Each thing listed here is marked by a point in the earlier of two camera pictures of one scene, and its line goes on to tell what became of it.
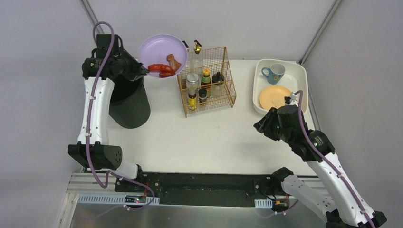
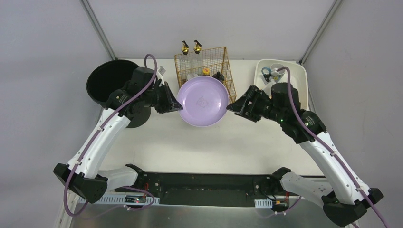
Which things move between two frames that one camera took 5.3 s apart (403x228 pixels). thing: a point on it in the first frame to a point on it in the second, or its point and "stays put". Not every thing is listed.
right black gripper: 268,124 to 254,102
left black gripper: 136,70 to 162,97
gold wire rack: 206,85 stays put
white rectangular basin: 294,78 stays put
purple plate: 155,49 to 204,99
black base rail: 200,189 stays put
